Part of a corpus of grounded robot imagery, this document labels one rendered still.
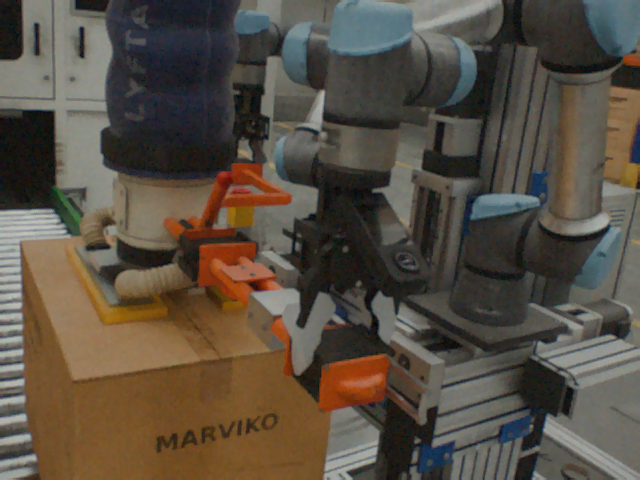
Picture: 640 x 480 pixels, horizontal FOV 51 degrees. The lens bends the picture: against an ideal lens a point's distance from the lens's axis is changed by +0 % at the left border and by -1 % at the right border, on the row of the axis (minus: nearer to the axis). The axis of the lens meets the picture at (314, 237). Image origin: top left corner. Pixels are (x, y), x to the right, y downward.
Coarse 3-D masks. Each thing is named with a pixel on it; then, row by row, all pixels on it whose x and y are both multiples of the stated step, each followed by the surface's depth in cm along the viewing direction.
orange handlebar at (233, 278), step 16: (256, 176) 148; (272, 192) 139; (288, 192) 137; (176, 224) 108; (192, 224) 111; (224, 272) 89; (240, 272) 89; (256, 272) 89; (224, 288) 90; (240, 288) 85; (256, 288) 91; (272, 288) 86; (352, 384) 65; (368, 384) 65; (384, 384) 67
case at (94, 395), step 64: (64, 256) 129; (64, 320) 103; (192, 320) 107; (64, 384) 93; (128, 384) 90; (192, 384) 95; (256, 384) 101; (64, 448) 97; (128, 448) 93; (192, 448) 98; (256, 448) 104; (320, 448) 111
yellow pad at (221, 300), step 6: (210, 288) 116; (216, 288) 116; (210, 294) 116; (216, 294) 114; (222, 294) 114; (216, 300) 113; (222, 300) 112; (228, 300) 112; (222, 306) 111; (228, 306) 112; (234, 306) 112; (240, 306) 113
